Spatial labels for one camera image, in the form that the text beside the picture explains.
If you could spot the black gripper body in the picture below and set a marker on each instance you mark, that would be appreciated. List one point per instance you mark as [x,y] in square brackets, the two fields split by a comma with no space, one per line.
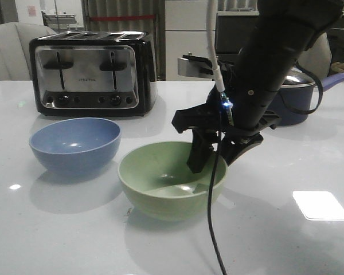
[245,119]

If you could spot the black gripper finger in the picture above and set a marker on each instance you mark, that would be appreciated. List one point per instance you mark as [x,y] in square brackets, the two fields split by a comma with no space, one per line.
[201,149]
[233,147]

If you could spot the green bowl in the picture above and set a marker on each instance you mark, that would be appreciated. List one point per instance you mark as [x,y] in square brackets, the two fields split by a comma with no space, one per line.
[157,181]

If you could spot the blue bowl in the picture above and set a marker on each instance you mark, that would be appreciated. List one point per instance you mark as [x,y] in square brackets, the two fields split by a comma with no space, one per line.
[78,146]

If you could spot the dark blue saucepan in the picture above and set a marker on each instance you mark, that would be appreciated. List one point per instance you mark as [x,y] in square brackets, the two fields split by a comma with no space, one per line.
[294,105]

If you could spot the dark counter unit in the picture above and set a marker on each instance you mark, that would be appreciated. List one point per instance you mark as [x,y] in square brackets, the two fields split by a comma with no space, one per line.
[234,29]

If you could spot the glass pot lid blue knob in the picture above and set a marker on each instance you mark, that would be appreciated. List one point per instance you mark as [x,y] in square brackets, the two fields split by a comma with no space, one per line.
[297,79]

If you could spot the white cabinet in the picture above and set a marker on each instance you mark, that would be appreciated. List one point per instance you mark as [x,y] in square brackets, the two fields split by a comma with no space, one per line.
[185,32]

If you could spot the beige chair on right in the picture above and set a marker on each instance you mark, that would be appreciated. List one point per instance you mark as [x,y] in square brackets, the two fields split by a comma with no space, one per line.
[317,59]

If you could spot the beige chair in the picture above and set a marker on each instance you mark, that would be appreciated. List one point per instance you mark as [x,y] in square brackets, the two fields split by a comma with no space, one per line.
[317,59]
[14,49]

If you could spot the black chrome four-slot toaster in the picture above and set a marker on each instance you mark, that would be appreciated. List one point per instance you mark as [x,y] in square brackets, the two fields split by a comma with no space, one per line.
[110,74]

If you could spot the beige chair on left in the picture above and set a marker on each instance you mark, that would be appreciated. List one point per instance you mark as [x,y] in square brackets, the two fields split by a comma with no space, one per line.
[14,49]

